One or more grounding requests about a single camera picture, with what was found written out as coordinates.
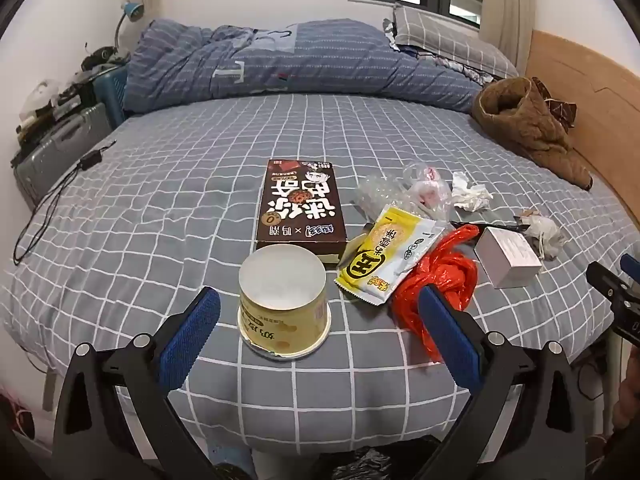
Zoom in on black cable with adapter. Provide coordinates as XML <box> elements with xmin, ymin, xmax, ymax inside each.
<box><xmin>12</xmin><ymin>140</ymin><xmax>118</xmax><ymax>266</ymax></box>

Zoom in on yellow snack packet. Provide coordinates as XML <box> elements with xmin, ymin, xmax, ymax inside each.
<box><xmin>334</xmin><ymin>205</ymin><xmax>446</xmax><ymax>307</ymax></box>

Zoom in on wooden headboard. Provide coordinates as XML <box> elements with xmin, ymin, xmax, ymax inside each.
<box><xmin>522</xmin><ymin>30</ymin><xmax>640</xmax><ymax>241</ymax></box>

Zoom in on black wipe packet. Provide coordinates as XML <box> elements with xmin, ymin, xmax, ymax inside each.
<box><xmin>449</xmin><ymin>219</ymin><xmax>531</xmax><ymax>233</ymax></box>

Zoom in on black garbage bag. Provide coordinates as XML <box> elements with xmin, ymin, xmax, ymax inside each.
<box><xmin>320</xmin><ymin>437</ymin><xmax>441</xmax><ymax>480</ymax></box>

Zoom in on yellow paper tub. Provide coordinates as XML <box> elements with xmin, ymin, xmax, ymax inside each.
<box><xmin>237</xmin><ymin>244</ymin><xmax>333</xmax><ymax>361</ymax></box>

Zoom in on blue desk lamp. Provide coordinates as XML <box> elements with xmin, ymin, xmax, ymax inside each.
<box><xmin>112</xmin><ymin>1</ymin><xmax>146</xmax><ymax>53</ymax></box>

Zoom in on grey suitcase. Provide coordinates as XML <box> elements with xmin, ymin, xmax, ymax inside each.
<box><xmin>11</xmin><ymin>102</ymin><xmax>113</xmax><ymax>211</ymax></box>

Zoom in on grey checked bed sheet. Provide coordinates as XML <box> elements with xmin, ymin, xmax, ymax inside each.
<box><xmin>0</xmin><ymin>92</ymin><xmax>640</xmax><ymax>456</ymax></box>

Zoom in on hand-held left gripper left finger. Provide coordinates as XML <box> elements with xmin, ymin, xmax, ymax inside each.
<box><xmin>52</xmin><ymin>286</ymin><xmax>222</xmax><ymax>480</ymax></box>

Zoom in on small white box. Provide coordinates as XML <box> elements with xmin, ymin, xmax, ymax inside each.
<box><xmin>472</xmin><ymin>226</ymin><xmax>543</xmax><ymax>289</ymax></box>

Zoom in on dark tangled object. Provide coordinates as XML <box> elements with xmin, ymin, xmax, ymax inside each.
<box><xmin>80</xmin><ymin>45</ymin><xmax>121</xmax><ymax>68</ymax></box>

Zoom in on blue plastic stool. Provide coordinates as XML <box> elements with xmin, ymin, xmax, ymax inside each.
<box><xmin>92</xmin><ymin>65</ymin><xmax>130</xmax><ymax>128</ymax></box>

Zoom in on brown fleece jacket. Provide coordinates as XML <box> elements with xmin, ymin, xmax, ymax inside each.
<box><xmin>470</xmin><ymin>76</ymin><xmax>593</xmax><ymax>191</ymax></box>

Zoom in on clear bubble wrap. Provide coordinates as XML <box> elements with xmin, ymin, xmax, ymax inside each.
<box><xmin>354</xmin><ymin>172</ymin><xmax>416</xmax><ymax>226</ymax></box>

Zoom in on clear plastic bag pink contents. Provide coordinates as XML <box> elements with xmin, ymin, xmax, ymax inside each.
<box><xmin>402</xmin><ymin>162</ymin><xmax>453</xmax><ymax>221</ymax></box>

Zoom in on grey checked pillow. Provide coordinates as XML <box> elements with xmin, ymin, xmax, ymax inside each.
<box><xmin>384</xmin><ymin>2</ymin><xmax>518</xmax><ymax>81</ymax></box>

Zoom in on brown snack box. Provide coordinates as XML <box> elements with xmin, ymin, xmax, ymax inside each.
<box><xmin>254</xmin><ymin>158</ymin><xmax>348</xmax><ymax>267</ymax></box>

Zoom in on blue striped quilt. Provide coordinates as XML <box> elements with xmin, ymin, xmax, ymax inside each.
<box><xmin>122</xmin><ymin>19</ymin><xmax>493</xmax><ymax>113</ymax></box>

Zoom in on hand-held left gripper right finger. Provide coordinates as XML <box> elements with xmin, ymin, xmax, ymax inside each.
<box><xmin>415</xmin><ymin>284</ymin><xmax>586</xmax><ymax>480</ymax></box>

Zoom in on white paper wad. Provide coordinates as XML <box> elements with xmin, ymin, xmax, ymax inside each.
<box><xmin>515</xmin><ymin>209</ymin><xmax>566</xmax><ymax>261</ymax></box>

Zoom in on white tissue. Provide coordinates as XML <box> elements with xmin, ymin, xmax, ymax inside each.
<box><xmin>450</xmin><ymin>171</ymin><xmax>493</xmax><ymax>212</ymax></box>

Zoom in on red plastic bag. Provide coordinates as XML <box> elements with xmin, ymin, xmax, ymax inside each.
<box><xmin>391</xmin><ymin>225</ymin><xmax>482</xmax><ymax>363</ymax></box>

